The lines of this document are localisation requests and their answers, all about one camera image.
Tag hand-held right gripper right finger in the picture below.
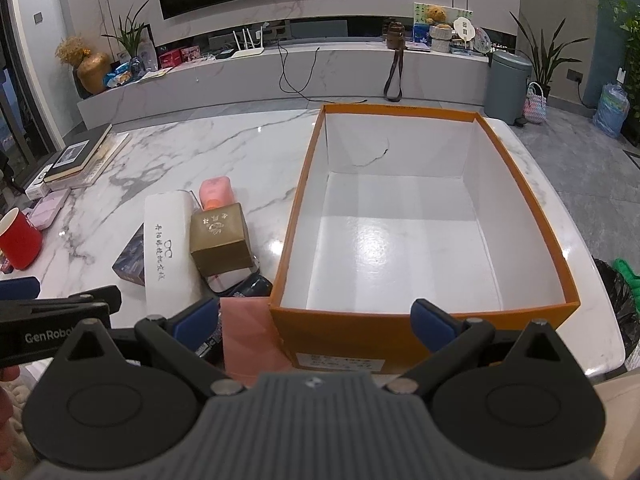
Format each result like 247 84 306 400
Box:
385 298 576 391

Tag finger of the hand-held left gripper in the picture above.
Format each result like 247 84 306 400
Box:
0 285 122 317
0 276 42 303

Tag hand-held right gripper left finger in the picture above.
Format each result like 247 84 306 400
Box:
52 297 246 386

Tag dark printed box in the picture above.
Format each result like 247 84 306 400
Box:
112 225 151 287

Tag dark blue jar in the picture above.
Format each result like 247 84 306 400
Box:
227 274 273 299

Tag long white box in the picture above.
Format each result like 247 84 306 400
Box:
143 190 216 317

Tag grey square box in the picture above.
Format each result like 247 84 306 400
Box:
189 203 255 277

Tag orange cardboard box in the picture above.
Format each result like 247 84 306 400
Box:
269 102 582 367

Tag pink bottle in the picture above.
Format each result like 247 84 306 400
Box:
199 176 236 211

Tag red cup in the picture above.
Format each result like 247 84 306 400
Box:
0 207 43 271

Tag pink paper bag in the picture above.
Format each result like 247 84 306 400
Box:
220 297 296 373

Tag pink case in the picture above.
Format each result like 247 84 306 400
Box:
25 191 71 231

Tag small white box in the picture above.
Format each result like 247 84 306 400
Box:
24 162 58 198

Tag black book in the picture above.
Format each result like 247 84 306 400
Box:
42 124 113 183

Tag thick pale book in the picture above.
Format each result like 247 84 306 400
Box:
75 135 123 181

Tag large thin book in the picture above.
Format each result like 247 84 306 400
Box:
50 132 132 191

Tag black trash bag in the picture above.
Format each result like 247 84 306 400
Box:
592 257 640 356

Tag green slippers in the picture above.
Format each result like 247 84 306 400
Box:
612 258 640 291

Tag dark glass door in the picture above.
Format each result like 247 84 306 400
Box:
0 0 56 161

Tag person's beige trousers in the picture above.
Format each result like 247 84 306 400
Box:
595 360 640 480

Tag blue snack packet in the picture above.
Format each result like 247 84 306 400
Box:
104 62 136 88

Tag gold vase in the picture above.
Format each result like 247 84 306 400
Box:
76 52 112 96

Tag pastel woven bag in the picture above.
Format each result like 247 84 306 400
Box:
522 82 548 126

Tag dried flowers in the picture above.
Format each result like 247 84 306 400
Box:
55 35 93 67

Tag clear plastic bottle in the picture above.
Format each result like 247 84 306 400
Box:
137 40 160 73

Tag grey pedal bin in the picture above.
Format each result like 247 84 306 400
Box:
484 50 533 126

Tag slim-leaved potted plant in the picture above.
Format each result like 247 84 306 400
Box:
102 0 151 61

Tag white router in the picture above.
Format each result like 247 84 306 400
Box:
230 27 266 60

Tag marble tv console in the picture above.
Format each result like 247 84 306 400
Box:
77 40 491 131

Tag white pot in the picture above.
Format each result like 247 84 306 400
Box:
430 25 453 53

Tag broad-leaved potted plant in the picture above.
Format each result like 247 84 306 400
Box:
510 10 591 101

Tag picture calendar board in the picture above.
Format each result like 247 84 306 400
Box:
413 2 473 46

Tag round white fan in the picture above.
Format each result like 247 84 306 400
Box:
452 16 476 51

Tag pothos plant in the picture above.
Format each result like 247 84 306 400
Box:
609 0 640 121

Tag black cable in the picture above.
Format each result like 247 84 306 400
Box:
277 42 368 103

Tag brown camera bag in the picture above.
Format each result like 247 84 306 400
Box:
383 19 408 102

